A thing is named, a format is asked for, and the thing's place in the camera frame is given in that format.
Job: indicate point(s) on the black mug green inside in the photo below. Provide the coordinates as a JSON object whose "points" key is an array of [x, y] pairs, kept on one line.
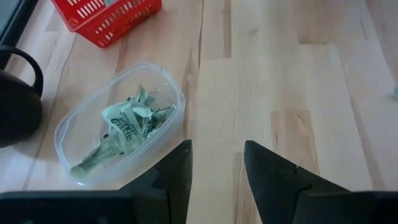
{"points": [[18, 109]]}

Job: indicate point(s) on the black metal table frame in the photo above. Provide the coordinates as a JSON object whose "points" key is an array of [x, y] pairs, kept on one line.
{"points": [[19, 18]]}

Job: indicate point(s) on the red slotted plastic basket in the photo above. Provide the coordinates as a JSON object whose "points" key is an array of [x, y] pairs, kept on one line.
{"points": [[71, 23]]}

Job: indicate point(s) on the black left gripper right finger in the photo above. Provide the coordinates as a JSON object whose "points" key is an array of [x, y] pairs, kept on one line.
{"points": [[270, 186]]}

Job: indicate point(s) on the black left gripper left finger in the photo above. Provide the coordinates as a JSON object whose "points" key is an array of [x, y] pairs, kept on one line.
{"points": [[169, 186]]}

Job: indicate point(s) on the clear plastic container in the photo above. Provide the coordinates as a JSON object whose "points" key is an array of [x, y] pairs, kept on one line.
{"points": [[81, 124]]}

